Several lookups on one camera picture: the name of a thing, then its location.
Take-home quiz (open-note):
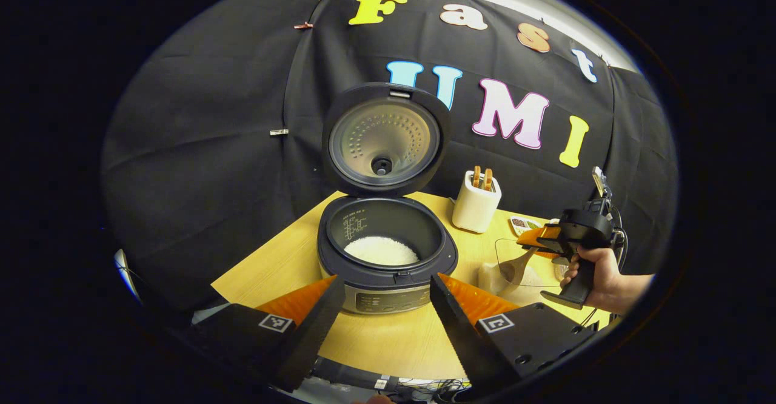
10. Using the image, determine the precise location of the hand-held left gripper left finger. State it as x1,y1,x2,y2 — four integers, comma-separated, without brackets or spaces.
193,275,346,392

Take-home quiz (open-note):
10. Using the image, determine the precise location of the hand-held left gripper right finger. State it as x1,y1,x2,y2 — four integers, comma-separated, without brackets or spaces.
429,272,598,396

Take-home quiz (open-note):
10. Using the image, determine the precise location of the clear box of rice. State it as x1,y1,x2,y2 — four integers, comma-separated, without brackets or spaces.
479,237,583,308

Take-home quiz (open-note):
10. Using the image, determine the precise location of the dark grey rice cooker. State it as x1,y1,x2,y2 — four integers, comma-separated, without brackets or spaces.
316,82,460,315

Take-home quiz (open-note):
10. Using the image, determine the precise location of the white divided bean dish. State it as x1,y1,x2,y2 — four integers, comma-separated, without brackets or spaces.
509,215,543,238

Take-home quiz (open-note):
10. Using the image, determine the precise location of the black power strip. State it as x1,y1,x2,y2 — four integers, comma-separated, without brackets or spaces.
312,355,401,392

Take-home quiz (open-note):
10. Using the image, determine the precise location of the white toaster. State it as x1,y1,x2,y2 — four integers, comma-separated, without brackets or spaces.
452,169,503,234

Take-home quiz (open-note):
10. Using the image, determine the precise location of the black cable bundle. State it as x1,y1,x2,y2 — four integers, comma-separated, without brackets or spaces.
394,379,473,402

